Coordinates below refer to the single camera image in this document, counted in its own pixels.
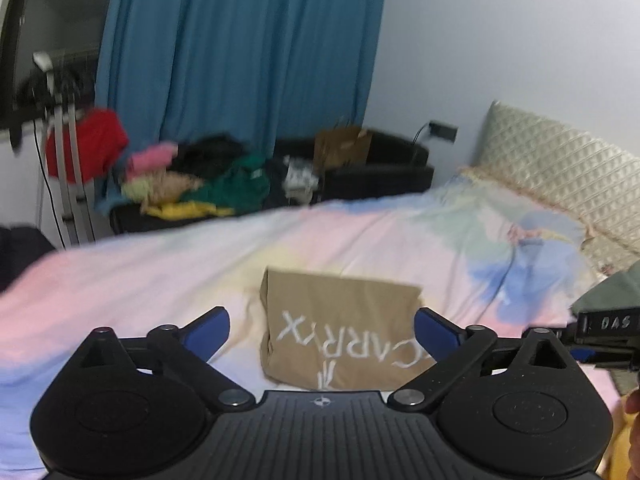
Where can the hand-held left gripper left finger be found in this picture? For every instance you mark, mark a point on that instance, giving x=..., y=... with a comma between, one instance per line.
x=207, y=332

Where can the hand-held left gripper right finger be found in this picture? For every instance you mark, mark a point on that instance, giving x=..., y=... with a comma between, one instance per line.
x=436, y=332

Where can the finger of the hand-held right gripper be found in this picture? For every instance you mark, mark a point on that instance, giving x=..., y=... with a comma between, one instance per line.
x=605, y=327
x=600, y=357

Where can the grey green cloth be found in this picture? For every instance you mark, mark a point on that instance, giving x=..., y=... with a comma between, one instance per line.
x=615, y=290

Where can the tan printed t-shirt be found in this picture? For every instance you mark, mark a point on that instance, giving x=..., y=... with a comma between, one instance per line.
x=320, y=305

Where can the pastel bed sheet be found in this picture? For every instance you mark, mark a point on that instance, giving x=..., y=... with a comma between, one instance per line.
x=150, y=280

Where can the yellow cloth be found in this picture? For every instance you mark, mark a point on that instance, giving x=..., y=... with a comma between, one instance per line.
x=175, y=210

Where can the black low bench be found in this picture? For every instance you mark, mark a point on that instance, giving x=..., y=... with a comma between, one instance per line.
x=130, y=220

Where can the cream knitted sweater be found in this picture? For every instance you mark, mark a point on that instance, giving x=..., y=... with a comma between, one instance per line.
x=170, y=187

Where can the black armchair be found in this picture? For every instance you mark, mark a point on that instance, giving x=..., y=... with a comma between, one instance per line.
x=380, y=175

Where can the cream quilted pillow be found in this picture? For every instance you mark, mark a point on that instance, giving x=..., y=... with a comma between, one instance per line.
x=550, y=160

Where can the black cloth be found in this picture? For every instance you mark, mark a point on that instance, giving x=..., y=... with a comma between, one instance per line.
x=210, y=155

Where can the white crumpled packet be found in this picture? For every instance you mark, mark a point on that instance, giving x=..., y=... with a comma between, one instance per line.
x=300, y=177

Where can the pink cloth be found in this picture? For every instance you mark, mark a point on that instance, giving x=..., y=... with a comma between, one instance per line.
x=150, y=156

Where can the brown paper bag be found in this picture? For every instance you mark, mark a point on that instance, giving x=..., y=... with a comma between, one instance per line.
x=345, y=147

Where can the dark cloth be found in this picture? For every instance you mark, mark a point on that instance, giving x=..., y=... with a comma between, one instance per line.
x=20, y=245

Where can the red cloth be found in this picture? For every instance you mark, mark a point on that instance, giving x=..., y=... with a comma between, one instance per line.
x=95, y=140

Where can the wide blue curtain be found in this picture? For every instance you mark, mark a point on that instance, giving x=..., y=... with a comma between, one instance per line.
x=240, y=50

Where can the silver metal stand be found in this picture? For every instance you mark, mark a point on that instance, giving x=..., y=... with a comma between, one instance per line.
x=42, y=60

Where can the black wall charger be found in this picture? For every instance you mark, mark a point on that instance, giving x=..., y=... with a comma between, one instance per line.
x=444, y=131

